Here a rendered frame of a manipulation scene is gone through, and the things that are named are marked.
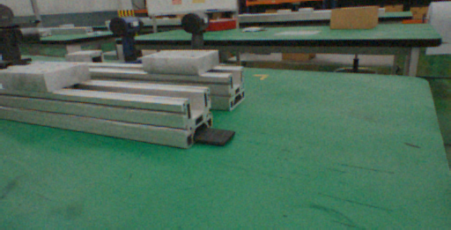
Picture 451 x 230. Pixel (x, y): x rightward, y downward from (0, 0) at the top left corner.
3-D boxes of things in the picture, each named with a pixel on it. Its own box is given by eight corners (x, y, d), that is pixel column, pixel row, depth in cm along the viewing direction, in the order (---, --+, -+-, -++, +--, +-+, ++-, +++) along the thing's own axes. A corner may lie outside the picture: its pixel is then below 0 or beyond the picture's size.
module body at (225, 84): (15, 91, 98) (8, 66, 95) (43, 83, 106) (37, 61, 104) (230, 111, 65) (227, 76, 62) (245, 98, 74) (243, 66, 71)
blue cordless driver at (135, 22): (116, 83, 100) (103, 18, 93) (142, 70, 118) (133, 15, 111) (136, 82, 98) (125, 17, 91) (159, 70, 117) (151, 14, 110)
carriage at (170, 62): (144, 83, 72) (141, 56, 70) (170, 73, 82) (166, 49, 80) (200, 86, 66) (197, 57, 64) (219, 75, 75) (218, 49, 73)
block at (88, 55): (66, 80, 109) (60, 55, 106) (85, 73, 119) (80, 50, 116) (89, 80, 107) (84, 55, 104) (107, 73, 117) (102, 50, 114)
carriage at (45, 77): (5, 100, 66) (-4, 70, 64) (50, 86, 76) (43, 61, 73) (51, 105, 60) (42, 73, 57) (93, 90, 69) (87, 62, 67)
